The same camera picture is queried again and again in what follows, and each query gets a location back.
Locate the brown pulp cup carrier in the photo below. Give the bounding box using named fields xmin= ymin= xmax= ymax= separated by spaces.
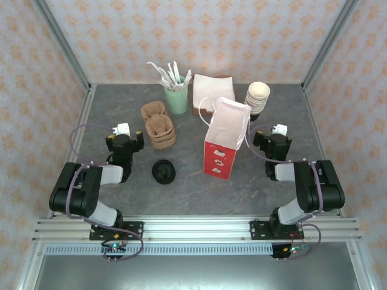
xmin=140 ymin=101 xmax=175 ymax=142

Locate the red paper takeout bag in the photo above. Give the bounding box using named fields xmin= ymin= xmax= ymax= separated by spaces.
xmin=198 ymin=96 xmax=252 ymax=181

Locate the black cup lid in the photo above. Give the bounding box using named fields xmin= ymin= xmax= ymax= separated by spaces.
xmin=152 ymin=159 xmax=177 ymax=185

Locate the stack of white paper cups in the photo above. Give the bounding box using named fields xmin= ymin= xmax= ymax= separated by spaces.
xmin=245 ymin=81 xmax=271 ymax=122

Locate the mint green straw cup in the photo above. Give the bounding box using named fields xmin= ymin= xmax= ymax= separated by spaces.
xmin=164 ymin=76 xmax=189 ymax=115

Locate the stack of white napkins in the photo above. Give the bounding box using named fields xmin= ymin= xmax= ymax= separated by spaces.
xmin=192 ymin=74 xmax=237 ymax=117

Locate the white napkin stack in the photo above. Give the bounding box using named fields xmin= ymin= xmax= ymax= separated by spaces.
xmin=192 ymin=73 xmax=237 ymax=110

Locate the small electronics board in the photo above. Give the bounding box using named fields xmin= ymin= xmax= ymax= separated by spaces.
xmin=270 ymin=243 xmax=309 ymax=260
xmin=101 ymin=241 xmax=128 ymax=261

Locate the grey metal sheet panel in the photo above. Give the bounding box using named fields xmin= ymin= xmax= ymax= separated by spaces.
xmin=33 ymin=255 xmax=360 ymax=290

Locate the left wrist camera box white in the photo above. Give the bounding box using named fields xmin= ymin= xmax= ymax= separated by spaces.
xmin=111 ymin=122 xmax=132 ymax=137

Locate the aluminium table side rail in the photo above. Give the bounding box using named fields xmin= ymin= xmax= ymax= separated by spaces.
xmin=301 ymin=84 xmax=347 ymax=219
xmin=47 ymin=84 xmax=98 ymax=219

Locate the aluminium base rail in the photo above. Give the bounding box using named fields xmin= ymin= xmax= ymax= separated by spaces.
xmin=31 ymin=216 xmax=362 ymax=243

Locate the aluminium frame post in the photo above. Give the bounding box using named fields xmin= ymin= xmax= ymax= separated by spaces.
xmin=301 ymin=0 xmax=361 ymax=92
xmin=32 ymin=0 xmax=93 ymax=92

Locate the slotted grey cable duct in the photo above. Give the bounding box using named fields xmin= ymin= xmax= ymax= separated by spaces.
xmin=45 ymin=245 xmax=275 ymax=256

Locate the aluminium lower frame rail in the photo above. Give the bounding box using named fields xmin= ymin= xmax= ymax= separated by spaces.
xmin=347 ymin=243 xmax=376 ymax=290
xmin=15 ymin=243 xmax=46 ymax=290

